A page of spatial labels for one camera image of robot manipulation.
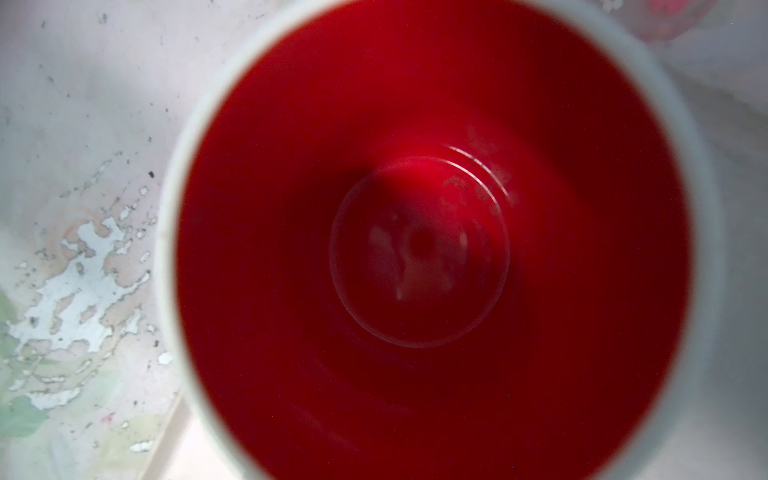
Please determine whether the red mug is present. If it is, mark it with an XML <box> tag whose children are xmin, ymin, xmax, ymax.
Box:
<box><xmin>154</xmin><ymin>1</ymin><xmax>724</xmax><ymax>479</ymax></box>

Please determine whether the pink flower coaster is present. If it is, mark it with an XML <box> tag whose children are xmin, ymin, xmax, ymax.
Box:
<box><xmin>592</xmin><ymin>0</ymin><xmax>719</xmax><ymax>41</ymax></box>

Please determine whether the beige plastic tray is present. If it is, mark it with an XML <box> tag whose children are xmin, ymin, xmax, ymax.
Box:
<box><xmin>137</xmin><ymin>71</ymin><xmax>768</xmax><ymax>480</ymax></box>

